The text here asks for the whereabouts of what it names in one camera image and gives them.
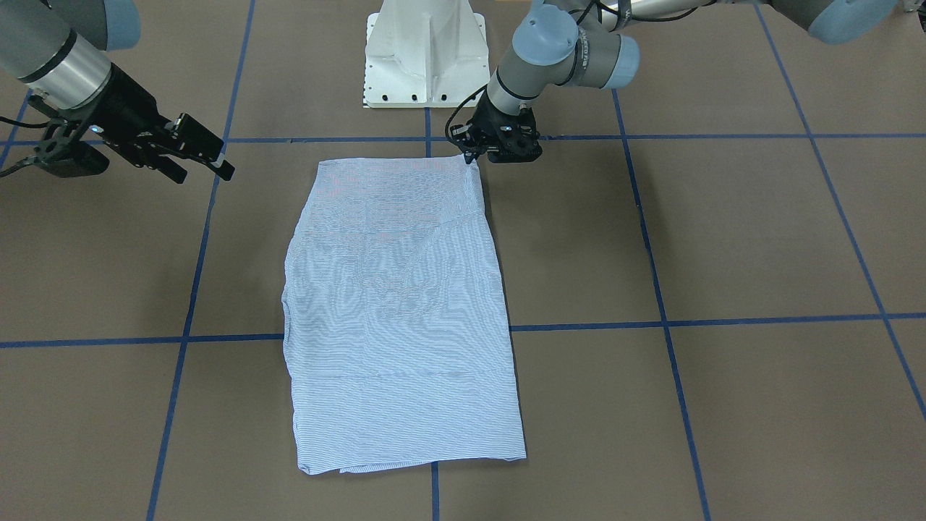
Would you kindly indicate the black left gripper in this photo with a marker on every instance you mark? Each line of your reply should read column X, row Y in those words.
column 493, row 116

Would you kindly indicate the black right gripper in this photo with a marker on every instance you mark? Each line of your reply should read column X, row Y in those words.
column 124, row 106

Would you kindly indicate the blue striped button shirt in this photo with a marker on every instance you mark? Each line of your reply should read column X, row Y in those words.
column 396, row 334

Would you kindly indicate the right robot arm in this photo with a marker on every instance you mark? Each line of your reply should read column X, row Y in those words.
column 60, row 50

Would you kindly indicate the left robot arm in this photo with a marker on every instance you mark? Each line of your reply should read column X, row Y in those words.
column 674, row 66

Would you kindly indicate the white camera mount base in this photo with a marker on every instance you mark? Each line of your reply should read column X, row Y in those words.
column 424, row 54

